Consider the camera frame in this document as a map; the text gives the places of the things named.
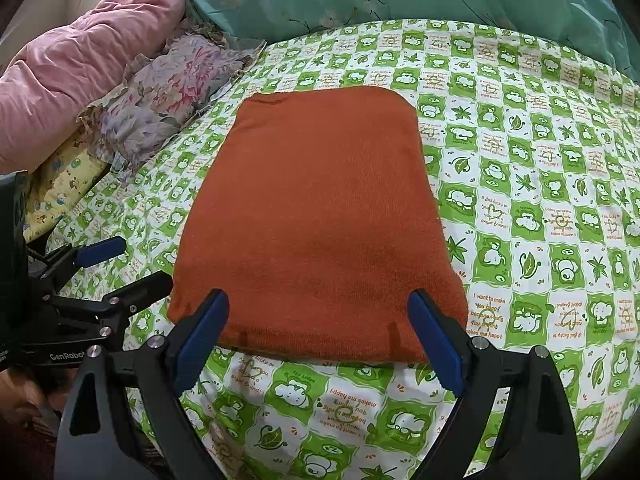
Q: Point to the yellow printed cloth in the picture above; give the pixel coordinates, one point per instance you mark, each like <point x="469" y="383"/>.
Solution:
<point x="60" y="185"/>

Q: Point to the pink quilt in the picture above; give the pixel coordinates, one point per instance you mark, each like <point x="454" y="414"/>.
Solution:
<point x="65" y="75"/>

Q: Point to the green white printed bed sheet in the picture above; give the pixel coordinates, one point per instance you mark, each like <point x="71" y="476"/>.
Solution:
<point x="525" y="185"/>

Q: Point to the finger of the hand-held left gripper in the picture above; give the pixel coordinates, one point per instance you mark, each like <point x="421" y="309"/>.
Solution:
<point x="145" y="287"/>
<point x="100" y="251"/>

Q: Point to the purple floral ruffled pillow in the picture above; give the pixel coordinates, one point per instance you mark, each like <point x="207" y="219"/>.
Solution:
<point x="160" y="90"/>

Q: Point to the orange knit sweater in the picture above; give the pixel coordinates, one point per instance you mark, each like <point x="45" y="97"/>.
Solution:
<point x="320" y="220"/>

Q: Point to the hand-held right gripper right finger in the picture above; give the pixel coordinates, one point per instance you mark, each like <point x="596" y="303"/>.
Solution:
<point x="435" y="345"/>

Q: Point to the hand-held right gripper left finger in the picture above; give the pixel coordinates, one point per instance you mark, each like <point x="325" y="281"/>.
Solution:
<point x="202" y="340"/>

